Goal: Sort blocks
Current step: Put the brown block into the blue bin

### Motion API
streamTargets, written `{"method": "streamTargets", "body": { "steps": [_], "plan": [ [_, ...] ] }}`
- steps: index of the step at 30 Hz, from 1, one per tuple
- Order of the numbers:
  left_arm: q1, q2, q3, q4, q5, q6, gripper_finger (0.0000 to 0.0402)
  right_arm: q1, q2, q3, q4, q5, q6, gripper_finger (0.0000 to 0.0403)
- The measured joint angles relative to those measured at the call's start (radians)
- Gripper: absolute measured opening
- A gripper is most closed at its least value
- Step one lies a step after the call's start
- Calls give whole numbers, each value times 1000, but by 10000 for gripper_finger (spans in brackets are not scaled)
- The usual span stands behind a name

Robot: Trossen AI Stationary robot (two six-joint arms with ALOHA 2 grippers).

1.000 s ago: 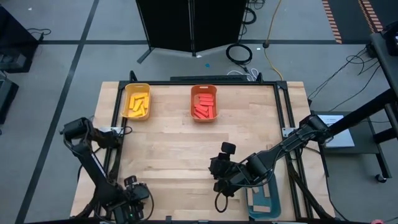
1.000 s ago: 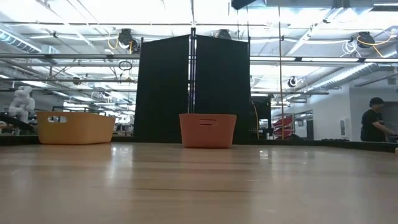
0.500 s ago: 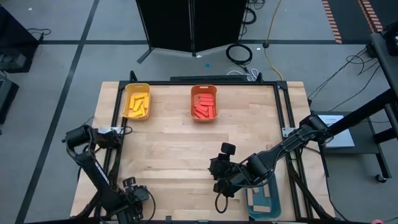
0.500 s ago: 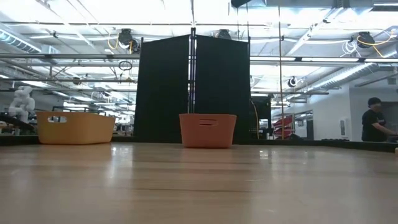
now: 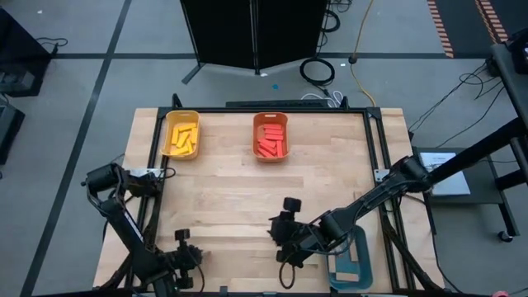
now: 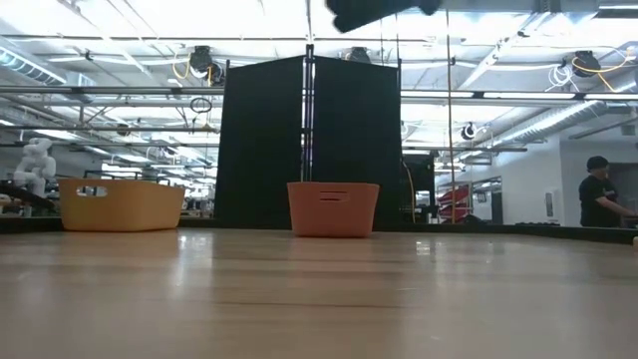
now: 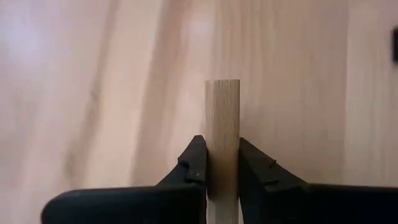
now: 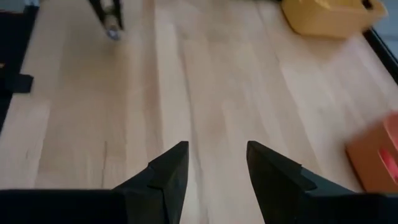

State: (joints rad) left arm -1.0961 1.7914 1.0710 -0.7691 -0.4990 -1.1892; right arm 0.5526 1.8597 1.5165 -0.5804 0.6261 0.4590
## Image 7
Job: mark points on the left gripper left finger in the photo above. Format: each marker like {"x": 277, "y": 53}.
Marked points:
{"x": 140, "y": 205}

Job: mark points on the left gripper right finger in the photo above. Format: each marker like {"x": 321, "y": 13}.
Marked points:
{"x": 295, "y": 202}

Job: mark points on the plain wooden block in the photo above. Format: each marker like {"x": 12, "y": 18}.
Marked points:
{"x": 222, "y": 109}

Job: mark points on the black aluminium table frame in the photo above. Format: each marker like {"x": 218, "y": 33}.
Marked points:
{"x": 395, "y": 45}

